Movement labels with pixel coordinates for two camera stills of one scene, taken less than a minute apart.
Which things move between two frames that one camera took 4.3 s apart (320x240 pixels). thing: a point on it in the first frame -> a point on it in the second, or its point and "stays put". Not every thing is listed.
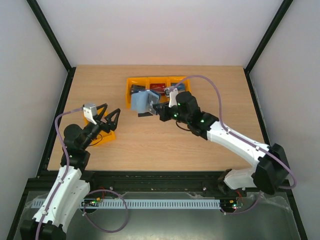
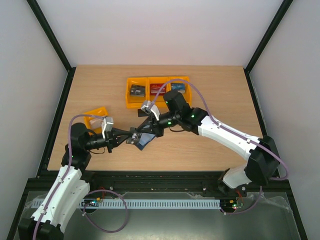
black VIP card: [152, 100] -> [134, 138]
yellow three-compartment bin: [158, 84] stays put
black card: [144, 114] stays put
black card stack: [136, 88] stays put
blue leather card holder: [144, 101] -> [145, 138]
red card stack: [158, 87] stays put
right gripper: [163, 113] -> [158, 125]
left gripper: [110, 125] -> [112, 138]
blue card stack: [181, 87] stays put
